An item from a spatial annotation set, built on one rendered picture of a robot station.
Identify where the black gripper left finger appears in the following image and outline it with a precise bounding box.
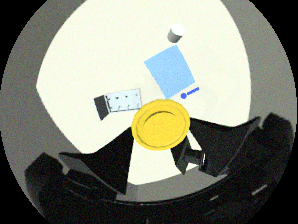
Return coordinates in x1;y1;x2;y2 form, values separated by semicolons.
59;127;134;196

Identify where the yellow plate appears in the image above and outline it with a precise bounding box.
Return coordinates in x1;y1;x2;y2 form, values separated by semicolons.
132;99;190;151

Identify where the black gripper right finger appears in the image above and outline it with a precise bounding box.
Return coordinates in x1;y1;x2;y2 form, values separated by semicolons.
189;116;262;176

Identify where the light blue flat mat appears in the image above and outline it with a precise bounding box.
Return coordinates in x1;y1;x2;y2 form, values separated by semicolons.
144;44;196;99

